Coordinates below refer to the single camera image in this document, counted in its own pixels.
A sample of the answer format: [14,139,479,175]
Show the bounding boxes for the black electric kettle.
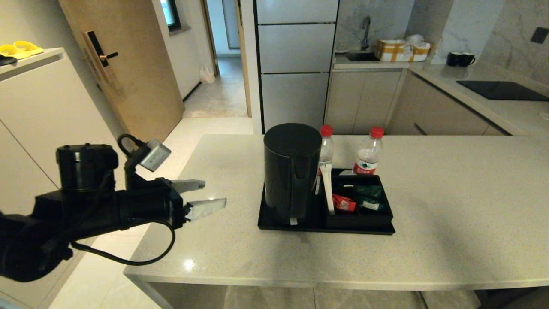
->
[263,122,323,226]

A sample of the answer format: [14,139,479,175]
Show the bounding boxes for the red-capped water bottle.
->
[353,126,386,176]
[316,124,335,196]

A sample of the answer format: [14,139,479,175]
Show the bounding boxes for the red snack packet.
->
[332,193,358,212]

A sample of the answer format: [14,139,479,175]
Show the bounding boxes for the green tea packet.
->
[358,197,389,213]
[354,185,383,199]

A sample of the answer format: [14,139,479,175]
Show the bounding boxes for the white plastic bag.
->
[199,63,216,84]

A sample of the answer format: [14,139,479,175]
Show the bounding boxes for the wooden door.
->
[57,0,185,163]

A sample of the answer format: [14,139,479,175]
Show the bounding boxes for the long white sachet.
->
[320,164,336,216]

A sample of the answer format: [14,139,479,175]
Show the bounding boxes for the white tall cabinet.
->
[0,47,140,309]

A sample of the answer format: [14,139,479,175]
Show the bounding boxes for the black compartment organizer box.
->
[324,174,394,230]

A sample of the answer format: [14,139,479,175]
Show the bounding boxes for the black serving tray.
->
[257,168,396,236]

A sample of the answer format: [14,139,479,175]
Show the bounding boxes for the grey refrigerator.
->
[253,0,340,135]

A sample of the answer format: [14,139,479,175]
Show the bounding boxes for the dark window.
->
[160,0,181,32]

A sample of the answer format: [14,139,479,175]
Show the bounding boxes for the beige kitchen base cabinets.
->
[324,60,549,137]

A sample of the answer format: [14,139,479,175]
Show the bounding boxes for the yellow slipper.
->
[13,40,45,55]
[0,44,32,60]

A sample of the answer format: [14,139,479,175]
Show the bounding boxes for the dark kitchen sink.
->
[345,50,380,62]

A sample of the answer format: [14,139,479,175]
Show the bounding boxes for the metal kitchen faucet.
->
[360,15,372,52]

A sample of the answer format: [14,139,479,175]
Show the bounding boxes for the cardboard box with yellow tape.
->
[375,34,431,63]

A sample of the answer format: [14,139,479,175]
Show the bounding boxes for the black induction cooktop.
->
[456,80,549,102]

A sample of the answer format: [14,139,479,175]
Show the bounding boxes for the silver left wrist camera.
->
[137,139,172,173]

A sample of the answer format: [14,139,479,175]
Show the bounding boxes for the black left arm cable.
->
[70,133,176,267]

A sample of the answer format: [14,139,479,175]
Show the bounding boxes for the black door lock handle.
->
[83,30,119,85]

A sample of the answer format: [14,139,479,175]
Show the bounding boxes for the black wall switch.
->
[531,26,549,45]

